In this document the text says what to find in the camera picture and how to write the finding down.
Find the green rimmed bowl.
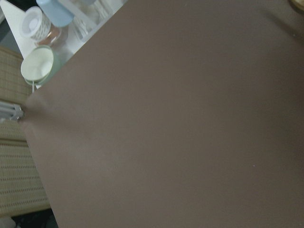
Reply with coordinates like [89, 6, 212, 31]
[21, 45, 62, 86]

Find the beige woven screen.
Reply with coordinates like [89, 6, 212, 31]
[0, 47, 50, 217]

